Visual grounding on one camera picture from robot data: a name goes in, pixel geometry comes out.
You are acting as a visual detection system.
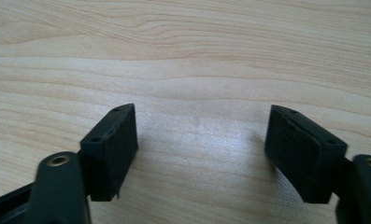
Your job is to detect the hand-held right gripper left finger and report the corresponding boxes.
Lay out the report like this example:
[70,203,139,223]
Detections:
[79,103,140,203]

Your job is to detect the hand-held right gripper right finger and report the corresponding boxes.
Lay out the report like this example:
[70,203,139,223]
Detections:
[264,104,349,204]

